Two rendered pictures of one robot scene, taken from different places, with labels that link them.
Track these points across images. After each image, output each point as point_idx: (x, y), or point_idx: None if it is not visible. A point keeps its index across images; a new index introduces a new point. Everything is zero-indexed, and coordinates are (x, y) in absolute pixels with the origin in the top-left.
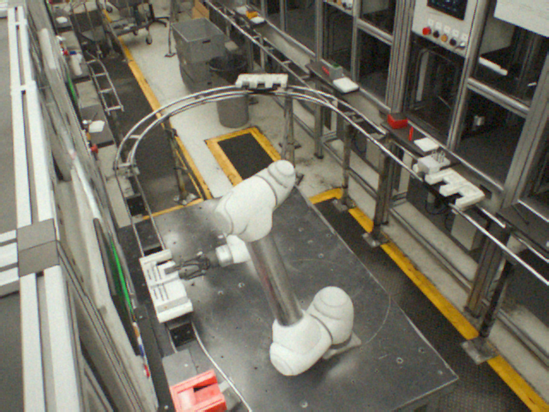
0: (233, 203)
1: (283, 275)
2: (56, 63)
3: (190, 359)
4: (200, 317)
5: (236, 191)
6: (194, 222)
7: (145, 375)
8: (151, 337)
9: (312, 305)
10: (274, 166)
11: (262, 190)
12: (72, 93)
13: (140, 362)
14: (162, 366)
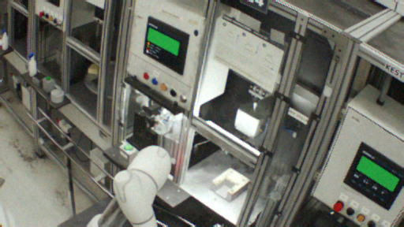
0: (151, 147)
1: (111, 200)
2: (358, 113)
3: (166, 201)
4: None
5: (155, 154)
6: None
7: (144, 72)
8: (158, 99)
9: None
10: (132, 172)
11: (135, 162)
12: (359, 155)
13: (147, 68)
14: (144, 91)
